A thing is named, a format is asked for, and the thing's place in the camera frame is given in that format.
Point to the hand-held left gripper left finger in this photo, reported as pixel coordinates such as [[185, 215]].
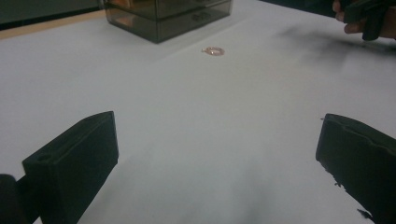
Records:
[[77, 161]]

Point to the smoky transparent drawer box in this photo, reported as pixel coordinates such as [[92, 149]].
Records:
[[168, 18]]

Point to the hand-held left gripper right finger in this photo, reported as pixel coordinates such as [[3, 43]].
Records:
[[361, 155]]

